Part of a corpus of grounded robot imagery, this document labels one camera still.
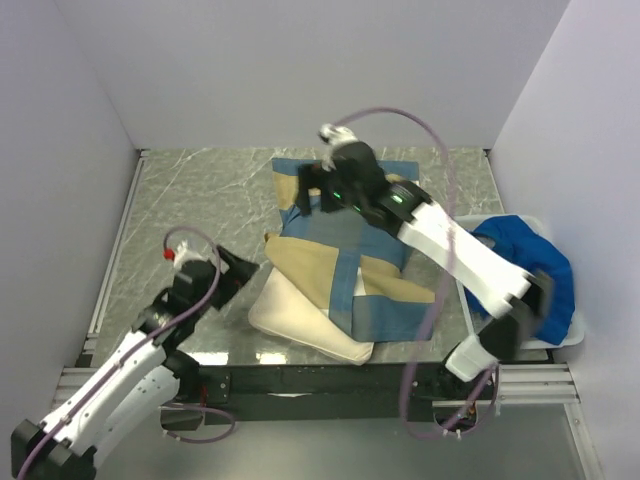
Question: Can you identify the cream white pillow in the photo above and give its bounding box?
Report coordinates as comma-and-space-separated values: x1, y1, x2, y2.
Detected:
248, 268, 374, 365

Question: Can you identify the blue beige patchwork pillowcase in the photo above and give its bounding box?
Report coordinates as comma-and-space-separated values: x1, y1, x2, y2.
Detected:
265, 158, 435, 343

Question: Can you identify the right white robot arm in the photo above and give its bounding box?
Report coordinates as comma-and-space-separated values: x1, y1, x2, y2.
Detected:
296, 141, 553, 399

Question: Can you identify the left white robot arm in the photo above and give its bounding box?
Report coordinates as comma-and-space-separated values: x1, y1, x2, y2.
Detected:
10, 244, 259, 479

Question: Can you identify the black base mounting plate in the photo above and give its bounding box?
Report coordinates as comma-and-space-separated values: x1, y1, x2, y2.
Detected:
174, 362, 477, 422

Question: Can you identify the blue cloth in basket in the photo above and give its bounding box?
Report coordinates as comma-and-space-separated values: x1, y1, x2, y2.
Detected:
462, 214, 575, 346

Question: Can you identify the white plastic basket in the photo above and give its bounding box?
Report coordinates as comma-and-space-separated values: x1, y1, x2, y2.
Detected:
454, 213, 586, 351

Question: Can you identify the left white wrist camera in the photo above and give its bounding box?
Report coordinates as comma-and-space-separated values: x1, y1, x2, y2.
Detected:
163, 240, 206, 270

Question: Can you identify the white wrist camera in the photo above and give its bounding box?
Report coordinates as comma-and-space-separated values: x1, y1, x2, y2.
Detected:
318, 123, 359, 171
163, 240, 206, 270

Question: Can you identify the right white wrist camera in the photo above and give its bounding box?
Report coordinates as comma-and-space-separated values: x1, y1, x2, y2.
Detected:
318, 123, 359, 171

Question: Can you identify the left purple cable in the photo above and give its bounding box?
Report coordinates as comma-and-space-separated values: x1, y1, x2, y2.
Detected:
17, 225, 236, 480

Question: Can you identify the purple cable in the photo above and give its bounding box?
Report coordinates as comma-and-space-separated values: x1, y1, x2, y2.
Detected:
332, 106, 501, 444
17, 225, 236, 480

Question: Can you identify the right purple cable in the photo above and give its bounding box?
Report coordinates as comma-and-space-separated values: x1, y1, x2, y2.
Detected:
332, 106, 501, 444

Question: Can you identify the aluminium rail frame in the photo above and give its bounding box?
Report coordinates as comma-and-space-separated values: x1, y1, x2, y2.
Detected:
51, 364, 580, 409

